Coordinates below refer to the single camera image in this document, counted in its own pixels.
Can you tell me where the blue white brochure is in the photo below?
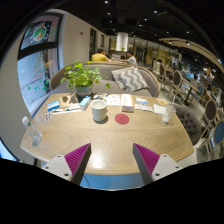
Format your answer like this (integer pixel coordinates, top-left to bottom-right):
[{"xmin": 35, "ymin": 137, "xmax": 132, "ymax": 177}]
[{"xmin": 135, "ymin": 97, "xmax": 153, "ymax": 112}]

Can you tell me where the blue white card box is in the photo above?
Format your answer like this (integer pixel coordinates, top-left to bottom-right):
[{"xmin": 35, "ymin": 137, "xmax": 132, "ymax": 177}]
[{"xmin": 47, "ymin": 101, "xmax": 60, "ymax": 111}]

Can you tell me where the blue tissue pack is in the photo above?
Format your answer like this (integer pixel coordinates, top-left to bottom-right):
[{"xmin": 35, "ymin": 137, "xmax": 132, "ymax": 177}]
[{"xmin": 80, "ymin": 96, "xmax": 91, "ymax": 110}]

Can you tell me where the white ceramic cup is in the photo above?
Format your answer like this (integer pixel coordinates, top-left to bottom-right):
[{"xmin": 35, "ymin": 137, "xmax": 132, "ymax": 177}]
[{"xmin": 91, "ymin": 100, "xmax": 107, "ymax": 122}]

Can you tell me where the white menu leaflet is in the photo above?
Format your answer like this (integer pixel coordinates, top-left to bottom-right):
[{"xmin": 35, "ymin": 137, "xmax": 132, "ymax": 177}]
[{"xmin": 121, "ymin": 94, "xmax": 133, "ymax": 106}]

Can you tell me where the clear plastic water bottle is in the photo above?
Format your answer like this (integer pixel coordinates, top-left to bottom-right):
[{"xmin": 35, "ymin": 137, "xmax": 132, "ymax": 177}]
[{"xmin": 22, "ymin": 116, "xmax": 42, "ymax": 146}]

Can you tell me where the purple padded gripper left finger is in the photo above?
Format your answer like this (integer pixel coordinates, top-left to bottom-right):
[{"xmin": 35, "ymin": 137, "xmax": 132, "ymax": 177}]
[{"xmin": 42, "ymin": 143, "xmax": 92, "ymax": 186}]

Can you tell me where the green potted plant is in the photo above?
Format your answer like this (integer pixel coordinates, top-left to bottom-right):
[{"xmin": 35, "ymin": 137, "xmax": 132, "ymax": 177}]
[{"xmin": 60, "ymin": 60, "xmax": 106, "ymax": 98}]

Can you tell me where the yellow small card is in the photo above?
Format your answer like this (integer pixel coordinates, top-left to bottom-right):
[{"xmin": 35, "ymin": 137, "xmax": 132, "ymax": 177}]
[{"xmin": 157, "ymin": 99, "xmax": 167, "ymax": 106}]

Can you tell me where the blue backed wooden chair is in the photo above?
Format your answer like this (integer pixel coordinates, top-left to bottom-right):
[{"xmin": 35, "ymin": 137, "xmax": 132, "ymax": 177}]
[{"xmin": 199, "ymin": 120, "xmax": 224, "ymax": 161}]

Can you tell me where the brown backed wooden chair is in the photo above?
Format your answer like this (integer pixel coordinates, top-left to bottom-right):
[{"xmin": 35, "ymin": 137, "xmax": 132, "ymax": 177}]
[{"xmin": 169, "ymin": 70, "xmax": 184, "ymax": 96}]

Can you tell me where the clear plastic cup with straw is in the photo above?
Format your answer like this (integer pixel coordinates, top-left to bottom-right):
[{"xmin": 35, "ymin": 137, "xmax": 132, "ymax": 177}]
[{"xmin": 162, "ymin": 97, "xmax": 176, "ymax": 123}]

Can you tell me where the person in yellow shirt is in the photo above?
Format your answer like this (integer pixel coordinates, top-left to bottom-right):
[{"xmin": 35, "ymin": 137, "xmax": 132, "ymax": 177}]
[{"xmin": 92, "ymin": 47, "xmax": 109, "ymax": 62}]

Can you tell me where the grey chevron pillow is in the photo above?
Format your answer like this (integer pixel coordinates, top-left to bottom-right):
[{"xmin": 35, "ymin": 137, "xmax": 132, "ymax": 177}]
[{"xmin": 112, "ymin": 67, "xmax": 149, "ymax": 92}]

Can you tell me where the grey curved sofa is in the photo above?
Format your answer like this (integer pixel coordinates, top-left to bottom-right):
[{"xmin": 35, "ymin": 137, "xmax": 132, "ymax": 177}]
[{"xmin": 50, "ymin": 62, "xmax": 160, "ymax": 97}]

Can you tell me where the white round pillar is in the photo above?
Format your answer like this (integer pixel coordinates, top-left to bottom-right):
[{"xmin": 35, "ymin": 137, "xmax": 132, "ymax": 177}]
[{"xmin": 116, "ymin": 32, "xmax": 128, "ymax": 52}]

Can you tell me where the person in white shirt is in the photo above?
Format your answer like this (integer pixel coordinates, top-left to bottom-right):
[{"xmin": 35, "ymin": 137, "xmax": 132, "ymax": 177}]
[{"xmin": 126, "ymin": 51, "xmax": 137, "ymax": 66}]

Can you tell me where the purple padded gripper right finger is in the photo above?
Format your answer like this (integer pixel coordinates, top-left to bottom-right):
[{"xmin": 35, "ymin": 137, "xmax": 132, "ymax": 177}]
[{"xmin": 132, "ymin": 143, "xmax": 183, "ymax": 186}]

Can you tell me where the grey tufted chair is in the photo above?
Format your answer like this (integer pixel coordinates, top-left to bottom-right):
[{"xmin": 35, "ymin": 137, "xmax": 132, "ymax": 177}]
[{"xmin": 174, "ymin": 104, "xmax": 202, "ymax": 145}]

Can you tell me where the small brown booklet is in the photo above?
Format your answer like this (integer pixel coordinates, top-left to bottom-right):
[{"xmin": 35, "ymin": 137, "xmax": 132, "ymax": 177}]
[{"xmin": 122, "ymin": 106, "xmax": 134, "ymax": 113}]

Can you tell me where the red round coaster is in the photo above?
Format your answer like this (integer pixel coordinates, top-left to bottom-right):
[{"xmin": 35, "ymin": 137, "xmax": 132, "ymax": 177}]
[{"xmin": 115, "ymin": 114, "xmax": 129, "ymax": 125}]

